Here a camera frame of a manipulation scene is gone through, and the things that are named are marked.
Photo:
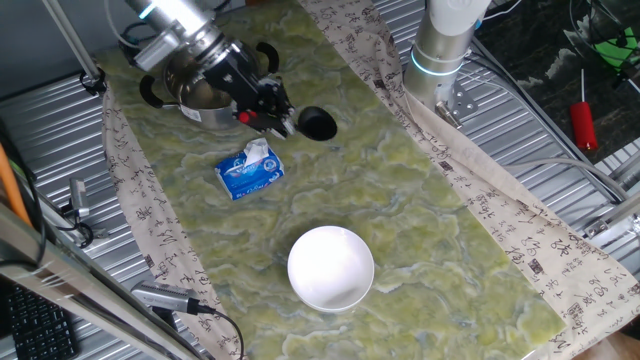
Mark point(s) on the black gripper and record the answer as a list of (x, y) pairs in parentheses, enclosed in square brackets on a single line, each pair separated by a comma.
[(240, 80)]

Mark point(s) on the black spoon with red tip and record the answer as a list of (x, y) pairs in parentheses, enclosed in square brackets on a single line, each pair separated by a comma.
[(317, 123)]

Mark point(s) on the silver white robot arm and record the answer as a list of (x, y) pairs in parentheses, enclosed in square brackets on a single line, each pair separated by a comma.
[(440, 50)]

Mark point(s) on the white ceramic bowl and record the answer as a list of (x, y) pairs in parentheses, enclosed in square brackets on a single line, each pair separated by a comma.
[(330, 270)]

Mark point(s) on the blue tissue pack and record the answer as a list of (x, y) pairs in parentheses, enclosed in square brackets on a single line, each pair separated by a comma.
[(250, 177)]

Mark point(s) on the green marble pattern table mat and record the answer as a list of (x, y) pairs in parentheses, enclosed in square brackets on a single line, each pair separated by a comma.
[(350, 165)]

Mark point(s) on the beige calligraphy cloth strip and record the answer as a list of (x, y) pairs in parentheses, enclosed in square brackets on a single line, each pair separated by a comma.
[(150, 225), (500, 200)]

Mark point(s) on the black pole clamp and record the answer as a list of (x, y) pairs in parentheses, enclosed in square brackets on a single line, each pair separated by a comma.
[(92, 82)]

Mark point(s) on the slanted aluminium pole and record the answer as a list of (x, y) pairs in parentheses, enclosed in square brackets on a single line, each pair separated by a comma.
[(75, 45)]

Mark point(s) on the black keyboard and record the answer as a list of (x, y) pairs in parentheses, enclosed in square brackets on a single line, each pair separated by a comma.
[(35, 325)]

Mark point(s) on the green paper flag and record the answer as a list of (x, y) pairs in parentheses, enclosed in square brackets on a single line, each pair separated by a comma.
[(617, 55)]

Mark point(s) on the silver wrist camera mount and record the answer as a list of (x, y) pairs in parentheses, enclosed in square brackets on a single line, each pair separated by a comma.
[(155, 52)]

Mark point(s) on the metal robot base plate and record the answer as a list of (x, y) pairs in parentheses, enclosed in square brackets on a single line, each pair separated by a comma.
[(462, 102)]

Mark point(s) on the silver depth camera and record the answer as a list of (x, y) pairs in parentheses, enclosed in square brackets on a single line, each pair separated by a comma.
[(165, 297)]

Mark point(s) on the aluminium frame beam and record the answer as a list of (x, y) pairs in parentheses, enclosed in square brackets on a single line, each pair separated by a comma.
[(75, 290)]

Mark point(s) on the aluminium corner frame bracket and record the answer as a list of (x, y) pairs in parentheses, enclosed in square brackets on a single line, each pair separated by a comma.
[(615, 220)]

